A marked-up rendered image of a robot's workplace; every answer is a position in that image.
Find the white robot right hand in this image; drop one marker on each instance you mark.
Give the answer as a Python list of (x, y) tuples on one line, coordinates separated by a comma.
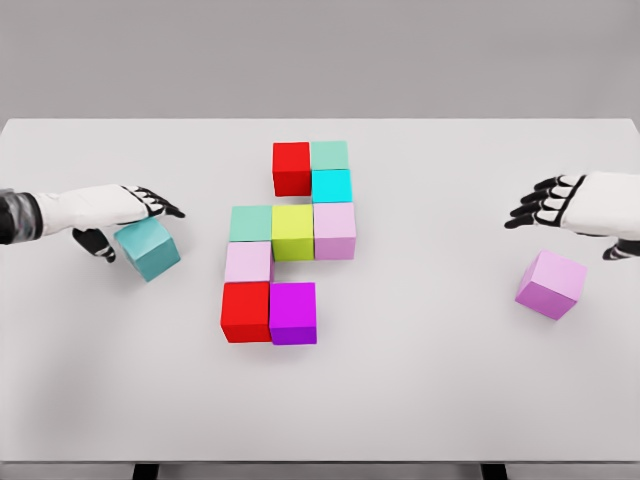
[(600, 205)]

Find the red block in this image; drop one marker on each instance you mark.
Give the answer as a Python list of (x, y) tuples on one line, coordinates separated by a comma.
[(291, 167), (245, 312)]

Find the pale pink block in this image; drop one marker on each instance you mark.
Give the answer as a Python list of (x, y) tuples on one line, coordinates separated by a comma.
[(247, 262), (334, 230)]

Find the cyan block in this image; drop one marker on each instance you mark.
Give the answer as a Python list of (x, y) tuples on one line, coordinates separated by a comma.
[(331, 186)]

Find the mint green block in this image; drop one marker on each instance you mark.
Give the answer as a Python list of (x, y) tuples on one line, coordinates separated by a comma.
[(329, 155), (251, 223)]

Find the teal block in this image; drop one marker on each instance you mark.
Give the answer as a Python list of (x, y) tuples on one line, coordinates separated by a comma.
[(150, 250)]

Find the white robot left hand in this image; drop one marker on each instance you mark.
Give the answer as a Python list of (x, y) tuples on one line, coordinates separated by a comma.
[(105, 205)]

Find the orchid pink block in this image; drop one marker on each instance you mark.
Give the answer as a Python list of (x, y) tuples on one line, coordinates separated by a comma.
[(550, 285)]

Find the magenta block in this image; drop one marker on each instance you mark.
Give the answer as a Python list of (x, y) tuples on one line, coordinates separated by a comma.
[(293, 315)]

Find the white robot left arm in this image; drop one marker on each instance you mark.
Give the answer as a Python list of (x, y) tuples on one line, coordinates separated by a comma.
[(35, 212)]

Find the yellow-green block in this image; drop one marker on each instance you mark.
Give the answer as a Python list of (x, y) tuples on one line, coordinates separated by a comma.
[(292, 232)]

